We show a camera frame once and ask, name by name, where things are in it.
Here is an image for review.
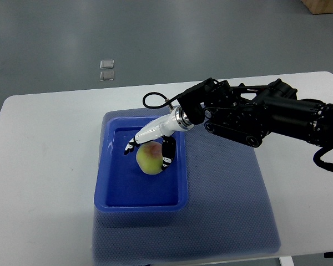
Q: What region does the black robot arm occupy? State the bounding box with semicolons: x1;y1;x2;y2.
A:
177;78;333;172

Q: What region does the green red peach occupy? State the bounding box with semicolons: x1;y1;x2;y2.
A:
136;141;163;175

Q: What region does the upper metal floor plate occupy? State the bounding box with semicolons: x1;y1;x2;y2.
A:
100;59;114;69

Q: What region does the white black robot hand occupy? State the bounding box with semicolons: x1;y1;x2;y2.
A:
124;106;194;171

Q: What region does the blue plastic tray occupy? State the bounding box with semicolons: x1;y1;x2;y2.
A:
94;116;188;213

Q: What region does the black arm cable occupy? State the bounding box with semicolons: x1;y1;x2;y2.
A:
142;91;181;110

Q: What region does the blue mesh mat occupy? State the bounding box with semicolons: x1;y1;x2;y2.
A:
92;109;281;265

